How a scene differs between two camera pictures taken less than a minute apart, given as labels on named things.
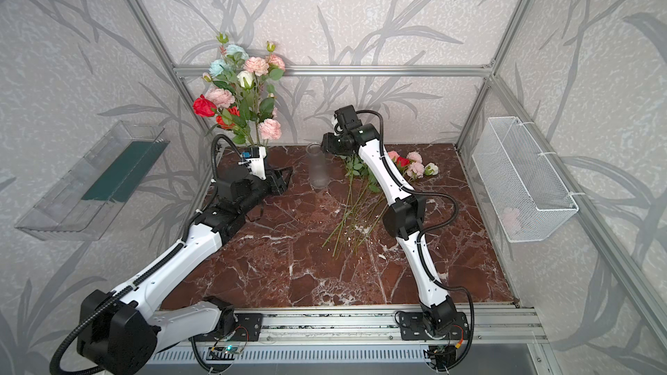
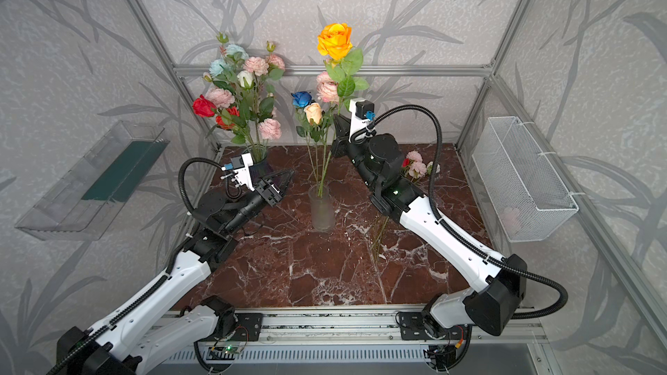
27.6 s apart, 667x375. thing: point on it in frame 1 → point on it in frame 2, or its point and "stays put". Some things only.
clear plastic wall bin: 82,207 stays put
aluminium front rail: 379,326 stays put
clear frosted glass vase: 319,174 → 323,213
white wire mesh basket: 530,201 stays put
